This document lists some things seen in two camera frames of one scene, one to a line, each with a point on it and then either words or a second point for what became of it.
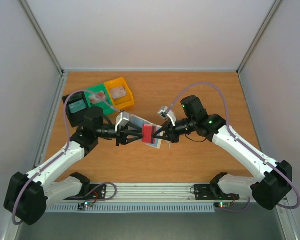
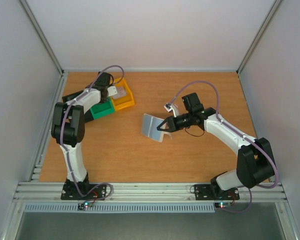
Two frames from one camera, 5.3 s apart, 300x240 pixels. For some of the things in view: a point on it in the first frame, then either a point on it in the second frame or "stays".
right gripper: (171, 132) -> (171, 123)
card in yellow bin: (118, 92) stays
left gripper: (121, 136) -> (104, 101)
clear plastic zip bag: (138, 121) -> (149, 128)
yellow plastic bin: (122, 102) stays
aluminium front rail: (158, 192) stays
